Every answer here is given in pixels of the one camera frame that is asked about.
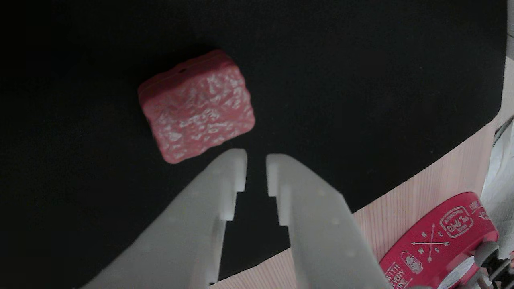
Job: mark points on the textured block toy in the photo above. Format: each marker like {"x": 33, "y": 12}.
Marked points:
{"x": 196, "y": 108}

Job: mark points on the printed paper bowl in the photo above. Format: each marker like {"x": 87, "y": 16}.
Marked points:
{"x": 433, "y": 245}

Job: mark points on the black desk mat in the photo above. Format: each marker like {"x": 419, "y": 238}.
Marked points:
{"x": 361, "y": 80}

